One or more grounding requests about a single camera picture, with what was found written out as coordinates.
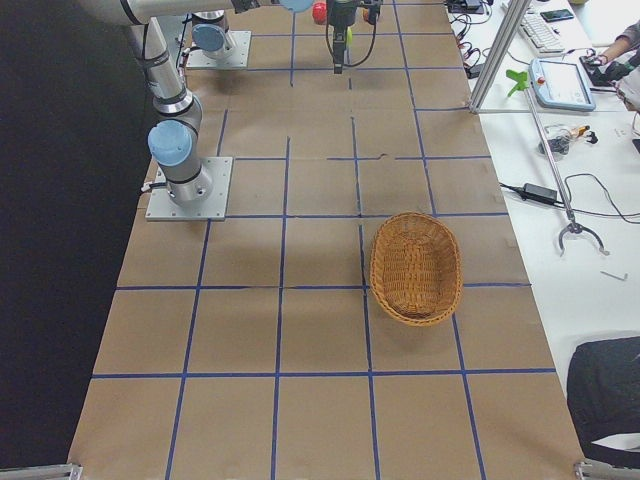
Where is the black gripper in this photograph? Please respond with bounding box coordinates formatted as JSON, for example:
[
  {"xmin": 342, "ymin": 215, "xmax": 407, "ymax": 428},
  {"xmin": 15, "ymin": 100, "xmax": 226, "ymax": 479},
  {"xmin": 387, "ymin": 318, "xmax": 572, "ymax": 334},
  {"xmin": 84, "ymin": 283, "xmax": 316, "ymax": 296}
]
[{"xmin": 326, "ymin": 0, "xmax": 360, "ymax": 74}]

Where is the green apple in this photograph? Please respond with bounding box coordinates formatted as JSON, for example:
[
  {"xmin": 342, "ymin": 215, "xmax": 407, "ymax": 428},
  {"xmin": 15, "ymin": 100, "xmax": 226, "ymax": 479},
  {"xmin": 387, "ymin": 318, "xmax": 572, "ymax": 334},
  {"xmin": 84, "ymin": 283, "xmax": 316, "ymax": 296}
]
[{"xmin": 345, "ymin": 27, "xmax": 353, "ymax": 47}]

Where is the wicker basket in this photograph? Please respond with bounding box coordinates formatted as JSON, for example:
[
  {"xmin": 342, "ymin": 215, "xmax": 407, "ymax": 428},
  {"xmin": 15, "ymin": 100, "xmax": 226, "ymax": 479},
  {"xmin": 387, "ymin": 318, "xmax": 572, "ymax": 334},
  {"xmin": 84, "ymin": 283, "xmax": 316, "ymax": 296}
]
[{"xmin": 370, "ymin": 212, "xmax": 463, "ymax": 327}]

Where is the reacher grabber tool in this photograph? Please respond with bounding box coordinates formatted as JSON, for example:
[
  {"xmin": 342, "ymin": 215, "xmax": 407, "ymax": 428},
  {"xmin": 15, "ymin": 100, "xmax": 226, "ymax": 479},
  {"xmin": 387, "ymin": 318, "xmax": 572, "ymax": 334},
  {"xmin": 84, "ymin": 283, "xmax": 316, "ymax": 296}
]
[{"xmin": 506, "ymin": 69, "xmax": 610, "ymax": 256}]

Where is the white keyboard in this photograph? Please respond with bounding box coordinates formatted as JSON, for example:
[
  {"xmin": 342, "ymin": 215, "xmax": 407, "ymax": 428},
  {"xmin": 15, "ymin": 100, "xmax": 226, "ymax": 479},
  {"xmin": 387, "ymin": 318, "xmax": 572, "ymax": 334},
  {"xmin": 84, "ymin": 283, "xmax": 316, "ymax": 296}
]
[{"xmin": 519, "ymin": 12, "xmax": 565, "ymax": 57}]

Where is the black smartphone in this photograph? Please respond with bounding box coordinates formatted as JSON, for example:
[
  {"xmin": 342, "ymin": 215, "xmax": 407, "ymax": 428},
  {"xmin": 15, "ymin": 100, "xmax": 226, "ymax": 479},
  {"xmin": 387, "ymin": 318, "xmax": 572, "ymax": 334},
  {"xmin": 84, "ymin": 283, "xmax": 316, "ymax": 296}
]
[{"xmin": 539, "ymin": 9, "xmax": 574, "ymax": 23}]

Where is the teach pendant tablet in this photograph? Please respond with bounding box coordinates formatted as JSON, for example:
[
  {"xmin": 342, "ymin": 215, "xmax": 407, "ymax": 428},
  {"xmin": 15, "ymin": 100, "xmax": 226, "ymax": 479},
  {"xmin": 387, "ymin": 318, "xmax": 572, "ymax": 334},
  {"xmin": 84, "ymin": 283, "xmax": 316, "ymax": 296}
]
[{"xmin": 529, "ymin": 58, "xmax": 596, "ymax": 112}]

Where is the black power adapter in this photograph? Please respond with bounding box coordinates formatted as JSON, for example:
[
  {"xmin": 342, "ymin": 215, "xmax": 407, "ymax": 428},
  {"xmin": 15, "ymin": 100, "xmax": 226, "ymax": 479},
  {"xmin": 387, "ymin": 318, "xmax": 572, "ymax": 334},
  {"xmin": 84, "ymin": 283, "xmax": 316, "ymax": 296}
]
[{"xmin": 521, "ymin": 183, "xmax": 558, "ymax": 205}]

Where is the allen key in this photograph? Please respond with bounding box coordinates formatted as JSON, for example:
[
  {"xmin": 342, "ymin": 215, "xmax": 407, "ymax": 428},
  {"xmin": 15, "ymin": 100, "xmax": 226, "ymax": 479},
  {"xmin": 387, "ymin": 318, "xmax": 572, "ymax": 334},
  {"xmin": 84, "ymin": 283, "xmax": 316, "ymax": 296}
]
[{"xmin": 600, "ymin": 270, "xmax": 629, "ymax": 282}]

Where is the black chair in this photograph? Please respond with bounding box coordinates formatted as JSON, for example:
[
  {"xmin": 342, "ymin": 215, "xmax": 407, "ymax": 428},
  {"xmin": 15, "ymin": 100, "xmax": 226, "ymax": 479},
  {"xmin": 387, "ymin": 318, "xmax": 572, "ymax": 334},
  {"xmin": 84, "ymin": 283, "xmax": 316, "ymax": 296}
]
[{"xmin": 566, "ymin": 336, "xmax": 639, "ymax": 469}]

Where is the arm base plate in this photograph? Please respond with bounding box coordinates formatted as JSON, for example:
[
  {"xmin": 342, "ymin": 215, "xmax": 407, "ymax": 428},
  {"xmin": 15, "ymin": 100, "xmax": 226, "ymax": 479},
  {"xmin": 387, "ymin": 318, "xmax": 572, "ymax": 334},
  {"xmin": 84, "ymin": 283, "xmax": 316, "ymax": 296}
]
[
  {"xmin": 186, "ymin": 25, "xmax": 252, "ymax": 70},
  {"xmin": 145, "ymin": 157, "xmax": 234, "ymax": 221}
]

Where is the aluminium frame post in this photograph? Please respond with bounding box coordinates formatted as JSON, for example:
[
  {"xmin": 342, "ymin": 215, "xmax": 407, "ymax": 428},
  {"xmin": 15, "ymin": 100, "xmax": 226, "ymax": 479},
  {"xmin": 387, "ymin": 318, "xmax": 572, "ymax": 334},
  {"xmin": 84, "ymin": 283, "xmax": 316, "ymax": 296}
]
[{"xmin": 469, "ymin": 0, "xmax": 530, "ymax": 114}]

